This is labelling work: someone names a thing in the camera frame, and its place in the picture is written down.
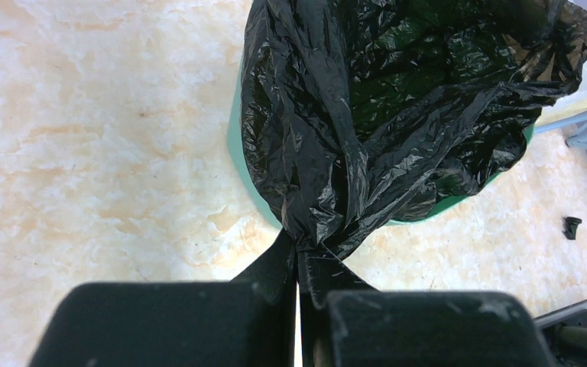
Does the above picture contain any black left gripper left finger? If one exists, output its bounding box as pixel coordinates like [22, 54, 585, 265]
[232, 229, 297, 366]

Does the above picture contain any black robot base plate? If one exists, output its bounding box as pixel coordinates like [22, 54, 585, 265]
[534, 299, 587, 366]

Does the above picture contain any small black plastic piece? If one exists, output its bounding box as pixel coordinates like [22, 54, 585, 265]
[563, 216, 582, 240]

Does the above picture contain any black trash bag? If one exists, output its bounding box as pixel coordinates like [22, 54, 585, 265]
[240, 1, 587, 258]

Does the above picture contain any green plastic trash bin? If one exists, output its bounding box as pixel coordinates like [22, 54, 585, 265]
[225, 60, 536, 232]

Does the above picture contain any clear plastic bag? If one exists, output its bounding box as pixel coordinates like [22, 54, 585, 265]
[535, 61, 587, 127]

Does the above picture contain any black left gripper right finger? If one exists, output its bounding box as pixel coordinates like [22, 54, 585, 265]
[297, 248, 375, 367]

